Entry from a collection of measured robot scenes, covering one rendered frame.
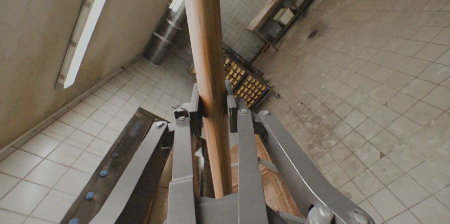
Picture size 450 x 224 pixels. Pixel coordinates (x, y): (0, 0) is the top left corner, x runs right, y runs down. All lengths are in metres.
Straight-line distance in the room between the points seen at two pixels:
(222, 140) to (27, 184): 1.36
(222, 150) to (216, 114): 0.06
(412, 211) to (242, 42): 4.73
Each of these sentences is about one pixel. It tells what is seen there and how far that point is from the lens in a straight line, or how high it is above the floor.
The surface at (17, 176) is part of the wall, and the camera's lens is 1.50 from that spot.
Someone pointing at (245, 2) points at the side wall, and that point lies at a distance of 5.27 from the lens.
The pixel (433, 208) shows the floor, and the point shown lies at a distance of 2.06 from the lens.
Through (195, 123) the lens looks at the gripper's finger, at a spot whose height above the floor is 1.97.
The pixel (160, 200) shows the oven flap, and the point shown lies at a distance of 1.59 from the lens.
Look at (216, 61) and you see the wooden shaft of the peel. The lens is 0.16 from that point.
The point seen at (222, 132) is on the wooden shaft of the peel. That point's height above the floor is 1.93.
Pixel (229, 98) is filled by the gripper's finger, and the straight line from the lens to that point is 0.16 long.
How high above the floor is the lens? 2.02
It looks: 20 degrees down
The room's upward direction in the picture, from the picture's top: 58 degrees counter-clockwise
